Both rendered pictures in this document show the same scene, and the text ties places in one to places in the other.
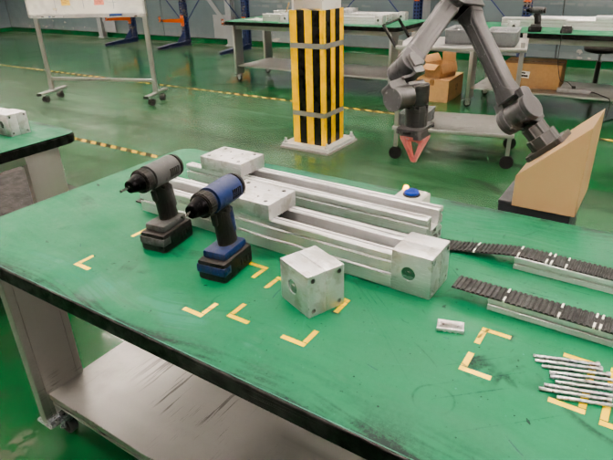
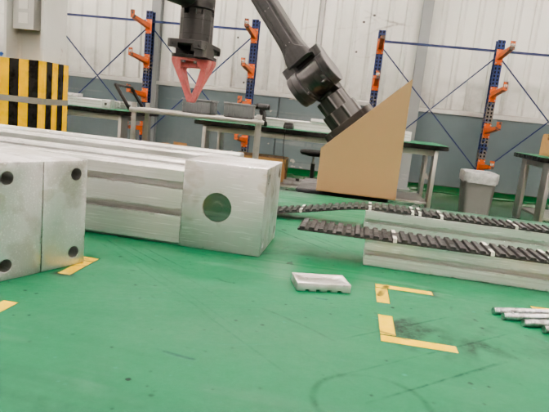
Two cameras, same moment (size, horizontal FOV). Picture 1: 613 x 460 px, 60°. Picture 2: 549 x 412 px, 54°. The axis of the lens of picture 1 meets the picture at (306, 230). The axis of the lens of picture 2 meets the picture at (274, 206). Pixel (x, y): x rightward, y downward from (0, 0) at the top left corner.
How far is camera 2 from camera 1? 0.64 m
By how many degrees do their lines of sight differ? 30
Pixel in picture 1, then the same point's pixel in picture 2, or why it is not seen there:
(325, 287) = (39, 207)
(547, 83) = not seen: hidden behind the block
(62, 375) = not seen: outside the picture
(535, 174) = (346, 145)
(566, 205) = (385, 185)
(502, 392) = (502, 371)
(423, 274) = (248, 202)
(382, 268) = (164, 205)
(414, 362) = (280, 338)
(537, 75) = not seen: hidden behind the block
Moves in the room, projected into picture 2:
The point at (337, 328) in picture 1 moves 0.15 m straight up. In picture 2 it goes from (68, 295) to (76, 96)
